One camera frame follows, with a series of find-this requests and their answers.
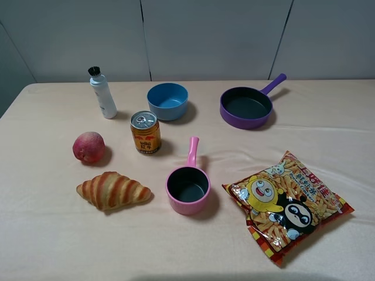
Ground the gold red energy drink can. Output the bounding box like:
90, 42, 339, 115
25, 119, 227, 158
130, 111, 161, 155

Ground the blue round bowl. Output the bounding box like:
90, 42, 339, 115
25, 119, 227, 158
146, 83, 189, 121

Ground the pink saucepan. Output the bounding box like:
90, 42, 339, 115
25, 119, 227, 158
165, 136, 211, 215

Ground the purple frying pan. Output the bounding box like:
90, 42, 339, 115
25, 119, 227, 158
220, 73, 287, 130

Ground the white bottle with black brush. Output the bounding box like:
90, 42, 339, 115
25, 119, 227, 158
88, 66, 117, 119

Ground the striped croissant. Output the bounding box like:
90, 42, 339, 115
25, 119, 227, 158
76, 172, 152, 211

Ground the red peach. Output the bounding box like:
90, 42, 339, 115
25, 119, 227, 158
72, 132, 105, 163

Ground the prawn crackers snack bag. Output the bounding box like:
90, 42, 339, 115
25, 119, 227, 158
223, 151, 354, 265

